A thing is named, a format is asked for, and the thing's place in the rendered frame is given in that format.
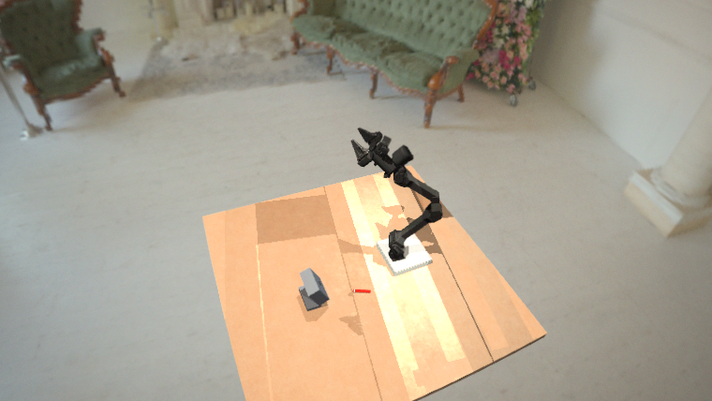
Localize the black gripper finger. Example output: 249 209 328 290
358 128 378 142
351 139 369 160

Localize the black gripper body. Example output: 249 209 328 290
358 132 389 167

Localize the grey sloped panel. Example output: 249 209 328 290
299 267 330 311

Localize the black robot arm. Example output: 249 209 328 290
375 136 443 261

